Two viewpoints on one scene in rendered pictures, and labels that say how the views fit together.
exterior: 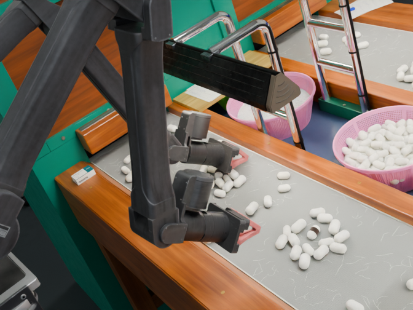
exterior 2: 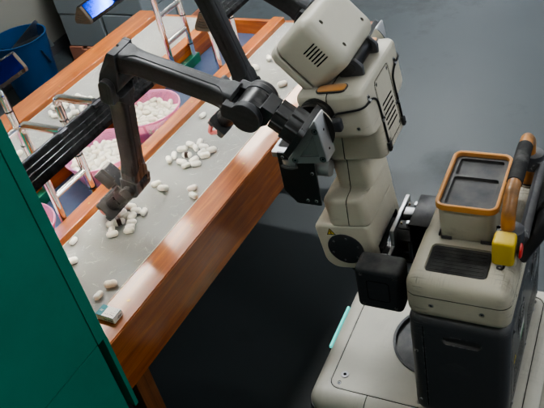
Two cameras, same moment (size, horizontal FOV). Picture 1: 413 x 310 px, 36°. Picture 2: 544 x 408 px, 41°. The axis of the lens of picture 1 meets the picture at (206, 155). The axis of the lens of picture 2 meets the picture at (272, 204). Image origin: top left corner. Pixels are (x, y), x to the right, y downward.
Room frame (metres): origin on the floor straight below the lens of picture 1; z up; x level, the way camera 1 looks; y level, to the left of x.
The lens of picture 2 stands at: (1.82, 1.78, 2.05)
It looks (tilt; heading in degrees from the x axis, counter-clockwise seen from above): 37 degrees down; 241
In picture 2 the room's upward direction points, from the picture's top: 13 degrees counter-clockwise
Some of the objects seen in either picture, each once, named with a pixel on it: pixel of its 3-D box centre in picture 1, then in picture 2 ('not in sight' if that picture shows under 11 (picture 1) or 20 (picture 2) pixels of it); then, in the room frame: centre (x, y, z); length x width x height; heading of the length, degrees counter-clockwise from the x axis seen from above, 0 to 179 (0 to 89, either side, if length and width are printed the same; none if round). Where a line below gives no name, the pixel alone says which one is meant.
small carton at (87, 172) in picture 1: (83, 174); (108, 313); (1.57, 0.35, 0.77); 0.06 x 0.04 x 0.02; 115
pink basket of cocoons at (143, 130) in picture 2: not in sight; (149, 117); (0.97, -0.54, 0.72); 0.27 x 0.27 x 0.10
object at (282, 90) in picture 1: (194, 59); (80, 127); (1.35, -0.05, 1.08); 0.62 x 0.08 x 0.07; 25
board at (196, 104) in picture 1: (225, 80); not in sight; (1.82, -0.14, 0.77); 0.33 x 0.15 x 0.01; 115
